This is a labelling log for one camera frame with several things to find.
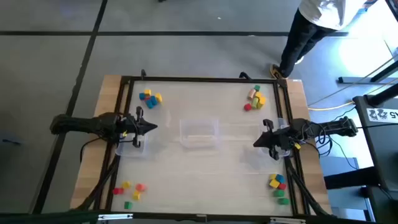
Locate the black equipment cart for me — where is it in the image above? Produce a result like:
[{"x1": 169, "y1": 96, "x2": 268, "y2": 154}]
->
[{"x1": 323, "y1": 82, "x2": 398, "y2": 224}]

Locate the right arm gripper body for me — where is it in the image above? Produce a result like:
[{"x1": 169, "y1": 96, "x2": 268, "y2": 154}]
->
[{"x1": 263, "y1": 119, "x2": 295, "y2": 161}]

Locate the silver metal bracket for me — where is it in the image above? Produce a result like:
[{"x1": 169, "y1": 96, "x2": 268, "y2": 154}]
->
[
  {"x1": 269, "y1": 217, "x2": 307, "y2": 224},
  {"x1": 98, "y1": 213, "x2": 134, "y2": 221}
]

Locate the black stand base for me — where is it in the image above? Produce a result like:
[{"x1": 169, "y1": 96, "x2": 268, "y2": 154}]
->
[{"x1": 338, "y1": 60, "x2": 398, "y2": 85}]

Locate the white printed label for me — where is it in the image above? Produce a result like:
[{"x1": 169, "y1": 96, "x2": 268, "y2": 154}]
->
[{"x1": 366, "y1": 107, "x2": 398, "y2": 123}]

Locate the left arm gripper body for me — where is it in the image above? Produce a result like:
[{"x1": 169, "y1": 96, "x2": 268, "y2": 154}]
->
[{"x1": 123, "y1": 106, "x2": 147, "y2": 148}]

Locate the yellow floor cable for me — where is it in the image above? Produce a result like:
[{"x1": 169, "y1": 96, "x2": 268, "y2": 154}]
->
[{"x1": 307, "y1": 100, "x2": 357, "y2": 112}]

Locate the person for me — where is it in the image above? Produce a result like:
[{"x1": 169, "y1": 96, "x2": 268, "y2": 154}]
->
[{"x1": 269, "y1": 0, "x2": 380, "y2": 80}]

